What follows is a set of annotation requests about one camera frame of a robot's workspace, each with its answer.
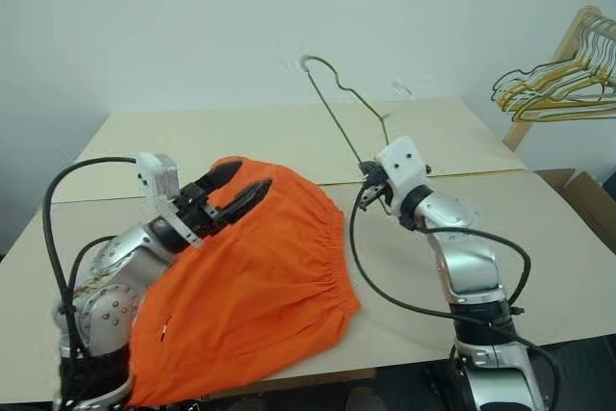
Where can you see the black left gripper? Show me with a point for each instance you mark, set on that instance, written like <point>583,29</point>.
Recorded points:
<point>195,211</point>

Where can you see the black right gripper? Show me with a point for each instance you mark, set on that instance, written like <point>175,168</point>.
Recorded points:
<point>382,187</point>

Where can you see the orange shorts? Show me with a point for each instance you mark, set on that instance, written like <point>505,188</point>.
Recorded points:
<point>250,286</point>

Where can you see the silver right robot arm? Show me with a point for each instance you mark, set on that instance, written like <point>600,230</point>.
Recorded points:
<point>464,262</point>

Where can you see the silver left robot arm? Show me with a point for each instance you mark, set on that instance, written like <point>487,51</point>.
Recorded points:
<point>120,257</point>

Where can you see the wooden hanger rack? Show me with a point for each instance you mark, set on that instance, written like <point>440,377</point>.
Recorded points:
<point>575,33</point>

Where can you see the brown cardboard box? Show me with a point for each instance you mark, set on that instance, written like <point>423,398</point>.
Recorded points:
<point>584,204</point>

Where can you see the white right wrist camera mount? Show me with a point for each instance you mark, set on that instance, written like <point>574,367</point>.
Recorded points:
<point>402,163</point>

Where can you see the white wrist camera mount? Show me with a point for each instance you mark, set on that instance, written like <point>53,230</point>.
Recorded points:
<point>402,163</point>
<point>156,179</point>

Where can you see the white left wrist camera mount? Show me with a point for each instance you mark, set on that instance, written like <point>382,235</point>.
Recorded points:
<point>156,179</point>

